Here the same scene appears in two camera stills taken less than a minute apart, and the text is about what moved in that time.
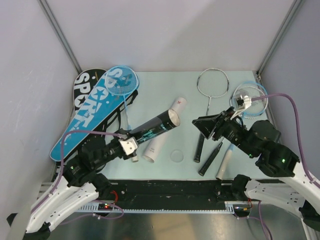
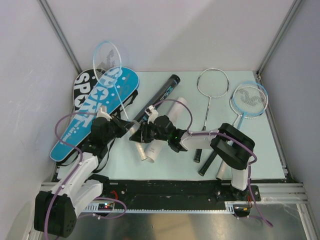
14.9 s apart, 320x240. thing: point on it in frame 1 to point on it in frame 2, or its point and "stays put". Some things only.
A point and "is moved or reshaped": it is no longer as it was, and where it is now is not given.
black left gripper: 121,155 to 121,124
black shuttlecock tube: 169,119 is moved or reshaped
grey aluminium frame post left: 59,34 stays put
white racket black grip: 211,82 stays put
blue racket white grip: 122,80 to 107,63
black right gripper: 215,123 to 142,136
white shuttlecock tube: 153,147 stays put
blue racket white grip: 253,90 stays put
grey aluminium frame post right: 279,36 stays put
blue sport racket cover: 98,104 stays put
